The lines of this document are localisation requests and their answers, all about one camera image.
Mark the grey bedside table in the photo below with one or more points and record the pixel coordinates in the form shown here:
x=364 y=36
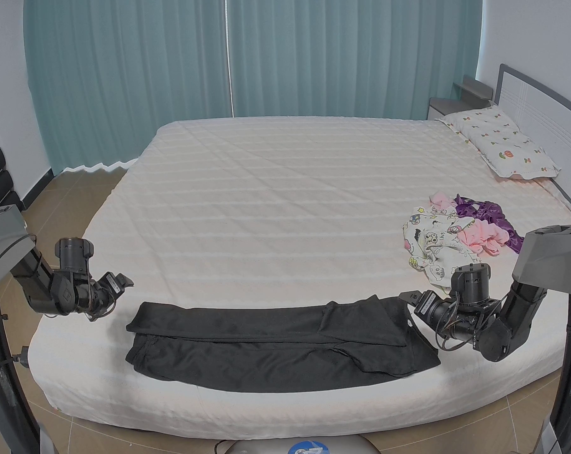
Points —
x=444 y=107

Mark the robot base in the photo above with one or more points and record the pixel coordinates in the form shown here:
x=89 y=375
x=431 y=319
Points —
x=266 y=445

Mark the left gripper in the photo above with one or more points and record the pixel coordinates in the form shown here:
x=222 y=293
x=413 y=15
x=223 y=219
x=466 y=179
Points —
x=109 y=287

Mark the white printed garment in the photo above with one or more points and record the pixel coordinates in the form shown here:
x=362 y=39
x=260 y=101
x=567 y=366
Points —
x=432 y=244

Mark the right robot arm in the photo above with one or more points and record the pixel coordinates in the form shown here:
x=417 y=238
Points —
x=550 y=258

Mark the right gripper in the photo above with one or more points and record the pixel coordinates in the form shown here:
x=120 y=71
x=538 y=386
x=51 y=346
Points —
x=434 y=310

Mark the bed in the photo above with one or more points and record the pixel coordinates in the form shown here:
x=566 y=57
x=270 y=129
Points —
x=290 y=182

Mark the black T-shirt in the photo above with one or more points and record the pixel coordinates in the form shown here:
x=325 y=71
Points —
x=266 y=343

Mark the white printed pillow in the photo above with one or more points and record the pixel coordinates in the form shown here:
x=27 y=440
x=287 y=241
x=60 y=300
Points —
x=498 y=140

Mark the pink garment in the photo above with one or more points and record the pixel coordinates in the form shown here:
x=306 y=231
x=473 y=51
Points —
x=479 y=234

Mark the purple garment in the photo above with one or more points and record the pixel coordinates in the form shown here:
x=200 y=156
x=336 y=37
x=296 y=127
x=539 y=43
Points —
x=491 y=211

